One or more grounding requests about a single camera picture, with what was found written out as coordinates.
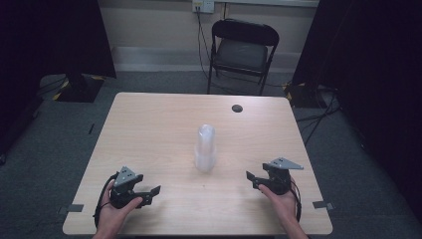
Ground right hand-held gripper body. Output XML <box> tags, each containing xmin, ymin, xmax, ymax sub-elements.
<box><xmin>261</xmin><ymin>156</ymin><xmax>305</xmax><ymax>196</ymax></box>

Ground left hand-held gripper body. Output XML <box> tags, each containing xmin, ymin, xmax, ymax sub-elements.
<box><xmin>108</xmin><ymin>165</ymin><xmax>145</xmax><ymax>210</ymax></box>

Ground stack of clear plastic cups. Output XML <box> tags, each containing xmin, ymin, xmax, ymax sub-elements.
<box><xmin>194</xmin><ymin>123</ymin><xmax>217</xmax><ymax>173</ymax></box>

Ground person's right hand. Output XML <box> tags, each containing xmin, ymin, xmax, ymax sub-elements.
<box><xmin>258</xmin><ymin>178</ymin><xmax>299</xmax><ymax>227</ymax></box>

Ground person's left hand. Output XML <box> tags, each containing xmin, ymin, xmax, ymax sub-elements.
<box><xmin>95</xmin><ymin>188</ymin><xmax>144</xmax><ymax>237</ymax></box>

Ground grey tape strip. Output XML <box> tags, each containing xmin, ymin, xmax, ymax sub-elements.
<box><xmin>312</xmin><ymin>200</ymin><xmax>335</xmax><ymax>211</ymax></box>
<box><xmin>58</xmin><ymin>203</ymin><xmax>85</xmax><ymax>215</ymax></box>

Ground black stand base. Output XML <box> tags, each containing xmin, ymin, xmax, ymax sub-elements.
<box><xmin>52</xmin><ymin>73</ymin><xmax>106</xmax><ymax>104</ymax></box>
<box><xmin>284</xmin><ymin>82</ymin><xmax>328</xmax><ymax>110</ymax></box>

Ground black folding chair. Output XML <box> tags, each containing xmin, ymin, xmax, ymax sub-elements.
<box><xmin>206</xmin><ymin>18</ymin><xmax>281</xmax><ymax>97</ymax></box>

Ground dark curtain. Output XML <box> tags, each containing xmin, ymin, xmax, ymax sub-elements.
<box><xmin>291</xmin><ymin>0</ymin><xmax>422</xmax><ymax>223</ymax></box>
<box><xmin>0</xmin><ymin>0</ymin><xmax>117</xmax><ymax>157</ymax></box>

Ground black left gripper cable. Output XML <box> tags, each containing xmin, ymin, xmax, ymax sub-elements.
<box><xmin>93</xmin><ymin>172</ymin><xmax>119</xmax><ymax>229</ymax></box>

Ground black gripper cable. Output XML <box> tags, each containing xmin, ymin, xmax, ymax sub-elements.
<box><xmin>93</xmin><ymin>172</ymin><xmax>119</xmax><ymax>229</ymax></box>
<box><xmin>289</xmin><ymin>178</ymin><xmax>303</xmax><ymax>223</ymax></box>

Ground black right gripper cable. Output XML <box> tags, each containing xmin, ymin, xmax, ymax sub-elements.
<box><xmin>289</xmin><ymin>178</ymin><xmax>303</xmax><ymax>223</ymax></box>

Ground black floor cables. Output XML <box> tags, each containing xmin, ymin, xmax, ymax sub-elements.
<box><xmin>295</xmin><ymin>85</ymin><xmax>342</xmax><ymax>147</ymax></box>

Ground black power cable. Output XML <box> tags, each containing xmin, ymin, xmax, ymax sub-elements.
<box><xmin>195</xmin><ymin>6</ymin><xmax>213</xmax><ymax>82</ymax></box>

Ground white wall outlet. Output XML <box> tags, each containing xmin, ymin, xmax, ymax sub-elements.
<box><xmin>191</xmin><ymin>0</ymin><xmax>216</xmax><ymax>15</ymax></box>

